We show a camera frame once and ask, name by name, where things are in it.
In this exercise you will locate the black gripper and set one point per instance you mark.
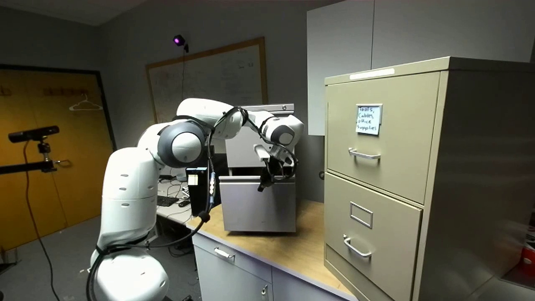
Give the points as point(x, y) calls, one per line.
point(279, 165)

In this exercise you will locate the grey bottom drawer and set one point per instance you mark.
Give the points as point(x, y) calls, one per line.
point(251, 210)

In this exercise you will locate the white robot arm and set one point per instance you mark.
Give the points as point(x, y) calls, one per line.
point(121, 267)

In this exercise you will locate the small grey drawer cabinet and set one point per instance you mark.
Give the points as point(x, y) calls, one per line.
point(244, 148)

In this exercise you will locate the beige upper cabinet drawer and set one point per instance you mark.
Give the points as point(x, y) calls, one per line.
point(396, 160)

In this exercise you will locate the beige cabinet drawer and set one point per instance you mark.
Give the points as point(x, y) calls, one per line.
point(370, 240)
point(396, 160)

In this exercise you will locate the beige lower cabinet drawer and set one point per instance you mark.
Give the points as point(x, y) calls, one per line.
point(370, 240)

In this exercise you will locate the black computer tower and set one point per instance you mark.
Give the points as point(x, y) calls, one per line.
point(197, 190)

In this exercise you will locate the white paper label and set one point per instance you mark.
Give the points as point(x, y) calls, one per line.
point(368, 120)

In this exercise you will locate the wood framed whiteboard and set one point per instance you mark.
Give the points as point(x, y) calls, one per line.
point(234, 74)

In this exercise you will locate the black keyboard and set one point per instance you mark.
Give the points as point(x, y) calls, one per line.
point(166, 201)

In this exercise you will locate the grey base cabinet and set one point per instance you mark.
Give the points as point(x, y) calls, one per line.
point(231, 275)

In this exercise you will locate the beige tall filing cabinet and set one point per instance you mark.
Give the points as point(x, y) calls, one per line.
point(480, 183)

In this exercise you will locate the yellow door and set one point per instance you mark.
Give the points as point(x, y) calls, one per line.
point(44, 203)

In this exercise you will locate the red object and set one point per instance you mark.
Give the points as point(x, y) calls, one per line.
point(527, 258)

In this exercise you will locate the purple lit ceiling camera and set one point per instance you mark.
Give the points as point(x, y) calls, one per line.
point(179, 41)

